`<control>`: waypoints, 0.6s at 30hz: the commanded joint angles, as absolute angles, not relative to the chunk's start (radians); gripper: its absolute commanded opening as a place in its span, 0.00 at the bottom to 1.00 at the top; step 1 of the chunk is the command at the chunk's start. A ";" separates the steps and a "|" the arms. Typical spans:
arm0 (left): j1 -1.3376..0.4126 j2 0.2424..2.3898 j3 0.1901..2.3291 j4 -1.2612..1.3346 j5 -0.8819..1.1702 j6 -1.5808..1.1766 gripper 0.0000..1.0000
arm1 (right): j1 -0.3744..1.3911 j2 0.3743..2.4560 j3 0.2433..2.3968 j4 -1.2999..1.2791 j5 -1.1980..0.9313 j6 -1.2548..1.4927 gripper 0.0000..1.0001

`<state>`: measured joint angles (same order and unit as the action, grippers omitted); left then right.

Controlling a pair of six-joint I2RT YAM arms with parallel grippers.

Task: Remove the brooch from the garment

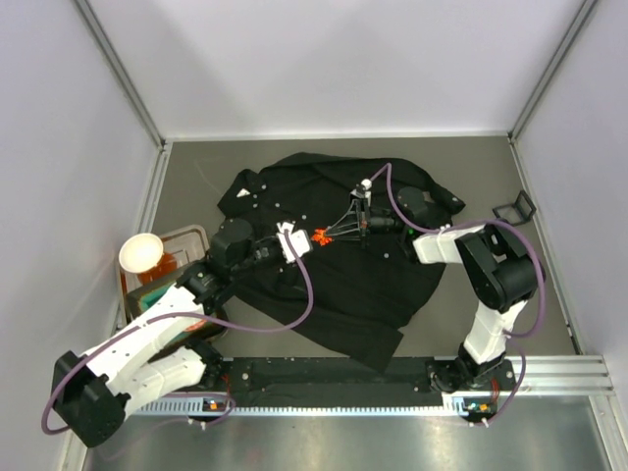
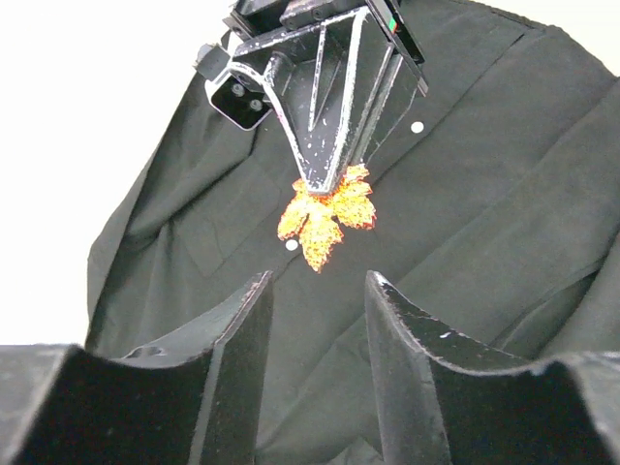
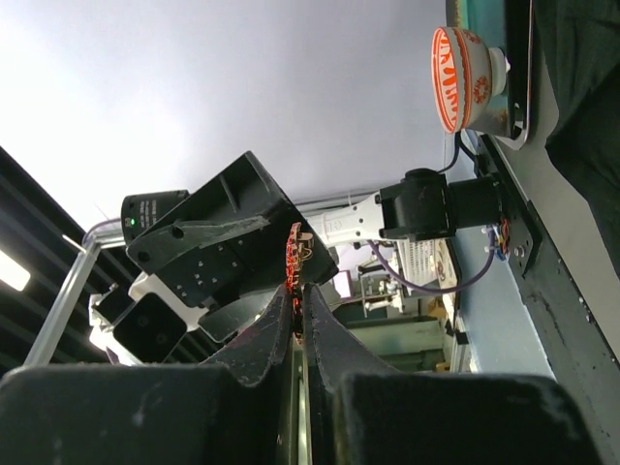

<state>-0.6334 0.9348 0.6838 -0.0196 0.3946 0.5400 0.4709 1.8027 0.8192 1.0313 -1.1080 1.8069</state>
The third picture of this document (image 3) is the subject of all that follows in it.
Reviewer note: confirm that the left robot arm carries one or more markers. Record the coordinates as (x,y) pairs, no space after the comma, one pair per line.
(423,205)

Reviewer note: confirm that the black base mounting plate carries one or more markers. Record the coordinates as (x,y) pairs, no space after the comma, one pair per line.
(578,354)

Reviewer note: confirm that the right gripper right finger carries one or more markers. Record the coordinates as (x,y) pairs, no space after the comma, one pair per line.
(361,410)

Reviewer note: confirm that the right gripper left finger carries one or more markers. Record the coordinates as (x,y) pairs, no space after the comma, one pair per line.
(229,409)

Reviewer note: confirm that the black box green lining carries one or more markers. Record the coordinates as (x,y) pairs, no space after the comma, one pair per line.
(488,20)

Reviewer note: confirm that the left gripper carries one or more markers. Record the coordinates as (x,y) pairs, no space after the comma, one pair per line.
(219,246)

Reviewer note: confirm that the orange maple leaf brooch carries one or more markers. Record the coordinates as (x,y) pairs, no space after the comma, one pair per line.
(299,249)

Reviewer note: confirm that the orange white patterned ball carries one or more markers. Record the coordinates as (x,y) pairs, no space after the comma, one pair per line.
(466,74)

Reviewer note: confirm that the black button shirt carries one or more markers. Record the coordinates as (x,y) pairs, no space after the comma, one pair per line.
(580,43)

